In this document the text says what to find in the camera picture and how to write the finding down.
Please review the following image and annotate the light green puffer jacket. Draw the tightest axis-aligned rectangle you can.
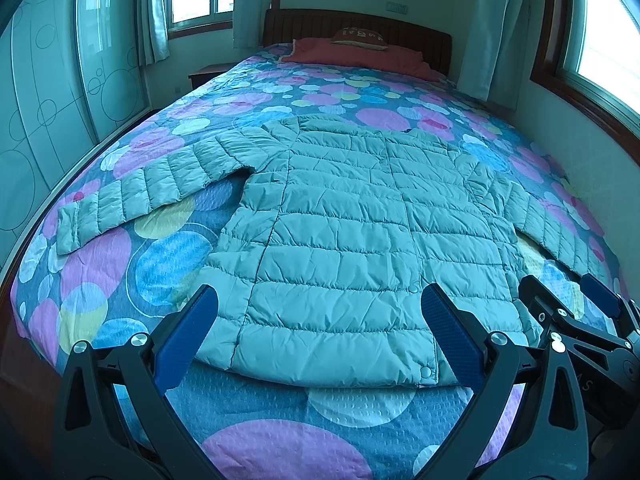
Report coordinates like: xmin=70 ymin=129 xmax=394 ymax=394
xmin=58 ymin=115 xmax=608 ymax=388

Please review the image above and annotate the colourful circle pattern bedspread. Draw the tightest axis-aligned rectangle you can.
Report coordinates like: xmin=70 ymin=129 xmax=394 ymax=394
xmin=11 ymin=44 xmax=626 ymax=479

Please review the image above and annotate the white curtain right side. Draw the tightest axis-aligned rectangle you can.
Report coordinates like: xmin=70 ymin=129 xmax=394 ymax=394
xmin=458 ymin=0 xmax=528 ymax=110

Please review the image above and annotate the right window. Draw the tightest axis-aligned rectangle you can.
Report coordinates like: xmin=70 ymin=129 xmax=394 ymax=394
xmin=530 ymin=0 xmax=639 ymax=162

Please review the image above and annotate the dark wooden headboard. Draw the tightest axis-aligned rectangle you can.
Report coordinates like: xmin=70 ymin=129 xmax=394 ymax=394
xmin=262 ymin=9 xmax=452 ymax=76

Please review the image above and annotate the small red embroidered cushion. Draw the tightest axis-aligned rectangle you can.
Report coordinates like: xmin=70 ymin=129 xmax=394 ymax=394
xmin=331 ymin=27 xmax=388 ymax=51

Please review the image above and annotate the red pillow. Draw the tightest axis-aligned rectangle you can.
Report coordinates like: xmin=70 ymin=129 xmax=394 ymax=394
xmin=280 ymin=38 xmax=442 ymax=81

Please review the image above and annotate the dark wooden nightstand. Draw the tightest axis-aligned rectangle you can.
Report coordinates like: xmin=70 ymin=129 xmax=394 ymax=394
xmin=189 ymin=63 xmax=235 ymax=90

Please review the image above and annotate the glossy white wardrobe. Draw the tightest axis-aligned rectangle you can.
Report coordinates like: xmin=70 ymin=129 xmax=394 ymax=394
xmin=1 ymin=0 xmax=150 ymax=257

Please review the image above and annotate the white curtain beside headboard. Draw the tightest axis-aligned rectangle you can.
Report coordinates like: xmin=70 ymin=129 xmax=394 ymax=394
xmin=232 ymin=0 xmax=279 ymax=50

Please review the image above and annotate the white curtain left of window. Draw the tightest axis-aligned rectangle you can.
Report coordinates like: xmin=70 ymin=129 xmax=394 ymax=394
xmin=136 ymin=0 xmax=169 ymax=66

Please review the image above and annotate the wall socket plate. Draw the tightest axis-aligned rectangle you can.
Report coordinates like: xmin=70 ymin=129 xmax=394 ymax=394
xmin=385 ymin=1 xmax=408 ymax=15

